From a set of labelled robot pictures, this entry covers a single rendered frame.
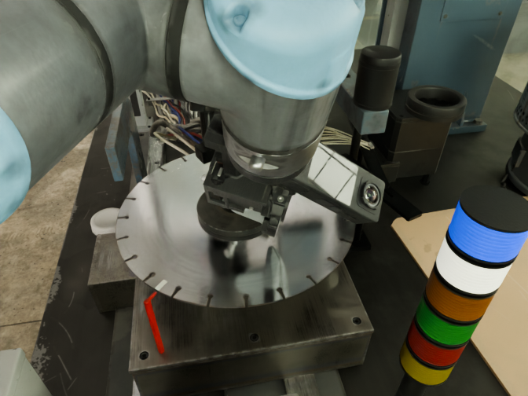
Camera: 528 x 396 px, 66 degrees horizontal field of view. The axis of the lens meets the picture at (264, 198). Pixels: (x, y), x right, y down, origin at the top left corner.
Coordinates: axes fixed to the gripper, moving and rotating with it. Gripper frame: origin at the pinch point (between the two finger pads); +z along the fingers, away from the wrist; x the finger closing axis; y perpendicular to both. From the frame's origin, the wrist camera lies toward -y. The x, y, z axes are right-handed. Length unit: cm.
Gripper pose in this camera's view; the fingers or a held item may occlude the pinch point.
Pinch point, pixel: (277, 216)
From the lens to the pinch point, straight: 51.2
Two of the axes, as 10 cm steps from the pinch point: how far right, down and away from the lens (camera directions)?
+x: -3.1, 8.9, -3.2
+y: -9.5, -3.1, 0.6
